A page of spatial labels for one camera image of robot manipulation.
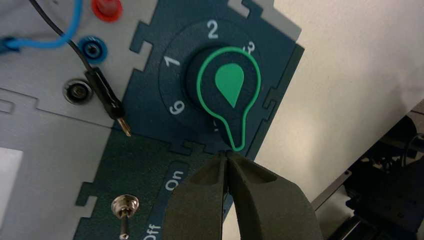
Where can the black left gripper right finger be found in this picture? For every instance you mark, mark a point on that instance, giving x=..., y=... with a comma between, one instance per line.
x=271, y=208

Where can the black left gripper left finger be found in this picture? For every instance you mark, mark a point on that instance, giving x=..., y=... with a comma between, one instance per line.
x=195, y=208

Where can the green teardrop rotary knob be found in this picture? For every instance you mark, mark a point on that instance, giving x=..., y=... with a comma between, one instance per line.
x=228, y=82

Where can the modular grey blue task box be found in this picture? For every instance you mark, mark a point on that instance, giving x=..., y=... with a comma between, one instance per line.
x=142, y=159

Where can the black banana socket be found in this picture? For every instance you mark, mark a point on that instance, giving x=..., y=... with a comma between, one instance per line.
x=77, y=91

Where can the blue banana socket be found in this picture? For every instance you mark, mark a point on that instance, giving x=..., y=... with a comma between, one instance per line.
x=92, y=49

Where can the metal toggle switch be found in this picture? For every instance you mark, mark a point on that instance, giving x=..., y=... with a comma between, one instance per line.
x=124, y=207

